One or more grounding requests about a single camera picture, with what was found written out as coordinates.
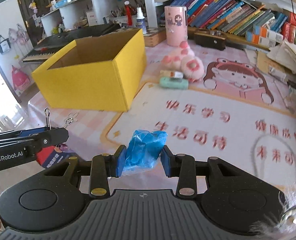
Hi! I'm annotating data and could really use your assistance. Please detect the blue plastic item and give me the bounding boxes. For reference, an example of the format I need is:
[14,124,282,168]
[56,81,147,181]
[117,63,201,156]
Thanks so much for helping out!
[122,129,168,176]

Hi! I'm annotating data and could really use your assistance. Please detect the black binder clip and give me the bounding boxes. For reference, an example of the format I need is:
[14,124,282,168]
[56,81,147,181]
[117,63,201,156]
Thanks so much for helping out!
[44,107,74,130]

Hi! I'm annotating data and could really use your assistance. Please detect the red gift bag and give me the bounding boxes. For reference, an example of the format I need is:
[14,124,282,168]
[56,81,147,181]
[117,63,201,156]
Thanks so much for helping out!
[37,144,76,168]

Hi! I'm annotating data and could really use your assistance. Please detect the pink cartoon desk mat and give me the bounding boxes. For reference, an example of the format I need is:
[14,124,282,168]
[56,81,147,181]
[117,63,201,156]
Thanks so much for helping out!
[29,43,296,188]

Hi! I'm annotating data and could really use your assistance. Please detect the green eraser case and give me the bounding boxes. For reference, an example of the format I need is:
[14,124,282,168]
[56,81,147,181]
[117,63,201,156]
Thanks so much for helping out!
[159,77,189,90]

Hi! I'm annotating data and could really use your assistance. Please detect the white orange small tube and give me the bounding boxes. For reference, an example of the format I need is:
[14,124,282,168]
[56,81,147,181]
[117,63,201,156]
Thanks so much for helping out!
[159,70,184,79]

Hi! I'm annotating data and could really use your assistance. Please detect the yellow cardboard box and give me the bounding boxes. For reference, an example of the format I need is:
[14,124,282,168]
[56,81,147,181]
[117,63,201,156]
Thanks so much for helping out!
[32,28,147,112]

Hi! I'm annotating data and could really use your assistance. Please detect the pink plush toy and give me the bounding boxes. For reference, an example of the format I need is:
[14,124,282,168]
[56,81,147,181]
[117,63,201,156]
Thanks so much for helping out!
[161,41,205,82]

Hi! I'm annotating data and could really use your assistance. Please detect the black electronic keyboard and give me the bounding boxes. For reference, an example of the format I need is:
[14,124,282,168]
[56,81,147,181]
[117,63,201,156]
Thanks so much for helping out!
[22,23,120,63]

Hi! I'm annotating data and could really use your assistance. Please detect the dark wooden box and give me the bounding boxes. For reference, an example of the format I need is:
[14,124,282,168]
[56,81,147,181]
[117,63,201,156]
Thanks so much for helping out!
[194,30,227,51]

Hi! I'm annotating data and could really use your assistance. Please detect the checkered chess board box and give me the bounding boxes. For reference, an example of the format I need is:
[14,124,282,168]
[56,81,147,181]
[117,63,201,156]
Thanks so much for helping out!
[143,28,166,47]

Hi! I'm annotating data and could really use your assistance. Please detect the pink cylindrical canister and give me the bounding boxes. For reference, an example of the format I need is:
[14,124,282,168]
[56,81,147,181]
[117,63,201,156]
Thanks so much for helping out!
[165,5,188,47]

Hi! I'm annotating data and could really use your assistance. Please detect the white pen holder cup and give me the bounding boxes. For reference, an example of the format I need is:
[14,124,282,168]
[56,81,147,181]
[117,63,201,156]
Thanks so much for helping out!
[109,16,128,25]

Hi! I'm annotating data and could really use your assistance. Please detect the stack of papers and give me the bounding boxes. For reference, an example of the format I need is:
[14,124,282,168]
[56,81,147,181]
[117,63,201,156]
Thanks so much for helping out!
[267,40,296,73]

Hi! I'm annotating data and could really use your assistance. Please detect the white spray bottle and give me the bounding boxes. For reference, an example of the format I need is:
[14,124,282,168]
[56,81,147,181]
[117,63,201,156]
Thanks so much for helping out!
[136,7,147,34]

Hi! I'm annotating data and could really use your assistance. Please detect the white charging cable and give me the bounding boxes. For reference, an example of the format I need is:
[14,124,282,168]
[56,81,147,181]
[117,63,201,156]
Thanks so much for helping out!
[249,133,296,188]

